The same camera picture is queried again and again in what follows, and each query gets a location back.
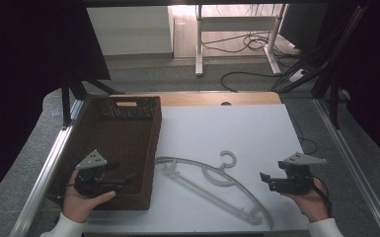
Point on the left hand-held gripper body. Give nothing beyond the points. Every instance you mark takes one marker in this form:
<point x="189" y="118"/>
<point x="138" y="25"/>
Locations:
<point x="90" y="184"/>

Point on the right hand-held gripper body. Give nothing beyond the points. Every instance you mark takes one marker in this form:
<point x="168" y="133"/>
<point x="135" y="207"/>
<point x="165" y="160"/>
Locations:
<point x="292" y="182"/>

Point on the person's left hand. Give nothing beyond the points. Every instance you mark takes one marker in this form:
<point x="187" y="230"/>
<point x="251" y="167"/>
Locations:
<point x="79" y="205"/>

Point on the person's right hand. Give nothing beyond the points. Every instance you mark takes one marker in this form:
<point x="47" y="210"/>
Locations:
<point x="311" y="202"/>

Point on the brown woven basket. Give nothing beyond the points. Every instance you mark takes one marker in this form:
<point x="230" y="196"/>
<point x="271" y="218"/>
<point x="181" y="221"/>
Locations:
<point x="125" y="138"/>

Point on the grey plastic clothes hanger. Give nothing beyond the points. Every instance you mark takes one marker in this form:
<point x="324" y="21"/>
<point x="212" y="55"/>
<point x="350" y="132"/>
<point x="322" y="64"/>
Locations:
<point x="217" y="194"/>

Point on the white table sheet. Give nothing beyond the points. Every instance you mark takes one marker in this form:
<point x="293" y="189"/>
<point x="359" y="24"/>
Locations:
<point x="237" y="131"/>

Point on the black metal stand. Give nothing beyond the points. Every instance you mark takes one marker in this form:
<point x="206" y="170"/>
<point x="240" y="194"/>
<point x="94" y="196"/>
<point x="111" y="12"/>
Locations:
<point x="334" y="98"/>
<point x="69" y="95"/>

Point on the dark curtain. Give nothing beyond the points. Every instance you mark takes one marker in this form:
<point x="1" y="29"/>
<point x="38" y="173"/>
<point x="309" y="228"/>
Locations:
<point x="19" y="65"/>
<point x="371" y="72"/>

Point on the aluminium rail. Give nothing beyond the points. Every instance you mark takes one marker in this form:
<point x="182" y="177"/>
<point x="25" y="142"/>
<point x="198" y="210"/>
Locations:
<point x="355" y="168"/>
<point x="42" y="184"/>

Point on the white desk frame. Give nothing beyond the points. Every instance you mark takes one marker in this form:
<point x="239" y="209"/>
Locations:
<point x="237" y="23"/>

